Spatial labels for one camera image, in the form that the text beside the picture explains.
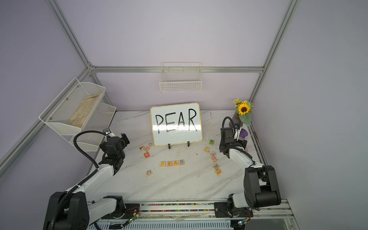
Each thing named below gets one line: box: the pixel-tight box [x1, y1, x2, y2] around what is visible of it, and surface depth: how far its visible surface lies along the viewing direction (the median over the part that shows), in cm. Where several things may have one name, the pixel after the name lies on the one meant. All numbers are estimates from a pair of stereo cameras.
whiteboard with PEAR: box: [149, 102, 204, 148], surface depth 100 cm
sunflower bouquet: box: [233, 98, 254, 127], surface depth 92 cm
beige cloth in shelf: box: [67, 92, 103, 128], surface depth 82 cm
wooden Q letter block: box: [214, 168, 223, 176], surface depth 88 cm
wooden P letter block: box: [160, 161, 167, 168], surface depth 92 cm
